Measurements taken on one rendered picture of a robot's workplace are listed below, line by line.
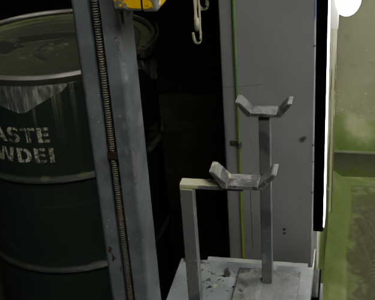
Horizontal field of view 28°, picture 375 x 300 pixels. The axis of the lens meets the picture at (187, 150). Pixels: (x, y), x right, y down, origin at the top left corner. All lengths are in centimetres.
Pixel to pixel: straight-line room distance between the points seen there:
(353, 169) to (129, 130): 208
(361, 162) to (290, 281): 178
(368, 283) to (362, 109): 79
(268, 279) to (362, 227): 154
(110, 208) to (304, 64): 55
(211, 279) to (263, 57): 44
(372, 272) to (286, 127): 112
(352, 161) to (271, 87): 155
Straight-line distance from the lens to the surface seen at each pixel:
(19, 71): 199
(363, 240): 266
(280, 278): 122
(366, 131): 296
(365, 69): 300
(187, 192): 90
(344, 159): 296
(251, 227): 161
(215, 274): 125
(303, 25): 140
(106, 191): 102
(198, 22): 143
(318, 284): 161
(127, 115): 96
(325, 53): 142
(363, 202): 287
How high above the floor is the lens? 154
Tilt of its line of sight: 27 degrees down
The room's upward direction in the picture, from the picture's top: 4 degrees counter-clockwise
